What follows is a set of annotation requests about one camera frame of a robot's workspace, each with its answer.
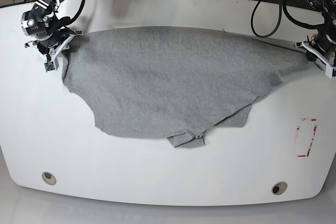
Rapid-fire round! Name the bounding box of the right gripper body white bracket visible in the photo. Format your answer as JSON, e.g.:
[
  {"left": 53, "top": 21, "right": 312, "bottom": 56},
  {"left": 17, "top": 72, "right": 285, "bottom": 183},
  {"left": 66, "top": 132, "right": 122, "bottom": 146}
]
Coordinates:
[{"left": 25, "top": 31, "right": 83, "bottom": 70}]

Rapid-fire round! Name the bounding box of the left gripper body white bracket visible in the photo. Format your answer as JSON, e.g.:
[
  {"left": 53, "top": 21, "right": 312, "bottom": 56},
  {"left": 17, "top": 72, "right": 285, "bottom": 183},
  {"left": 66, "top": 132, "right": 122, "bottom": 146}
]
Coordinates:
[{"left": 295, "top": 34, "right": 335, "bottom": 78}]

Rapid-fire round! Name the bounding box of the grey T-shirt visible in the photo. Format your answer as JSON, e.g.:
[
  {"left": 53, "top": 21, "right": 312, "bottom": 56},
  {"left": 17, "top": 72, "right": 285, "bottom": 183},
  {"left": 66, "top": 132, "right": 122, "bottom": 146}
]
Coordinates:
[{"left": 62, "top": 27, "right": 315, "bottom": 148}]

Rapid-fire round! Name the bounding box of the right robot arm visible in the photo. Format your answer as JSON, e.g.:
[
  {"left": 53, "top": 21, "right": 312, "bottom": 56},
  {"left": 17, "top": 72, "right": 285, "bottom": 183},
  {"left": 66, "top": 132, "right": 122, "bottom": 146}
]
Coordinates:
[{"left": 21, "top": 0, "right": 86, "bottom": 72}]

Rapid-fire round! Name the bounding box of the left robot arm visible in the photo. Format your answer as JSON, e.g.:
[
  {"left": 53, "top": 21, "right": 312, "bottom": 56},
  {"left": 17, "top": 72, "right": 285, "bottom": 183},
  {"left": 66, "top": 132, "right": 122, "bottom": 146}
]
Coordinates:
[{"left": 250, "top": 0, "right": 335, "bottom": 79}]

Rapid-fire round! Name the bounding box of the red tape marking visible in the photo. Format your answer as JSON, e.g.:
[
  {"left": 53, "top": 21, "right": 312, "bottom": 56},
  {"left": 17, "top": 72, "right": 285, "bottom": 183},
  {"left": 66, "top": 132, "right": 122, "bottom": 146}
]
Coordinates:
[{"left": 294, "top": 118, "right": 318, "bottom": 157}]

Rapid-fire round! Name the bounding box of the left table grommet hole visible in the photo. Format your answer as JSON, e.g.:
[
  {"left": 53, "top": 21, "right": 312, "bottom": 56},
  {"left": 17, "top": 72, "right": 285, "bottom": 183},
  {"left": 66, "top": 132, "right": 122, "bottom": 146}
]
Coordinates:
[{"left": 41, "top": 172, "right": 57, "bottom": 186}]

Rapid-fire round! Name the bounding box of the table grommet hole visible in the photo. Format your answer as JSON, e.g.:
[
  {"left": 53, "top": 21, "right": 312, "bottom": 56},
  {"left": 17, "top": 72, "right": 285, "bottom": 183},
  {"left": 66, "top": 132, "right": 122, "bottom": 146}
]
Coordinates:
[
  {"left": 271, "top": 182, "right": 288, "bottom": 195},
  {"left": 41, "top": 172, "right": 57, "bottom": 186}
]

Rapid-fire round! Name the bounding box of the right table grommet hole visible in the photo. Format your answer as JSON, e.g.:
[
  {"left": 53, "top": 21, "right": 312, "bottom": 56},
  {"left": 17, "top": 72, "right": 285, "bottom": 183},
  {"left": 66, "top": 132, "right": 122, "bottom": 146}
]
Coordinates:
[{"left": 271, "top": 182, "right": 288, "bottom": 195}]

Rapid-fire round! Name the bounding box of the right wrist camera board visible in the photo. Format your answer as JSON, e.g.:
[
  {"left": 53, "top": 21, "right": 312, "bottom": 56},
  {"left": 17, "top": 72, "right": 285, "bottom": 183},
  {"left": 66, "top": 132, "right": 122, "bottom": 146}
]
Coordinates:
[{"left": 44, "top": 62, "right": 57, "bottom": 72}]

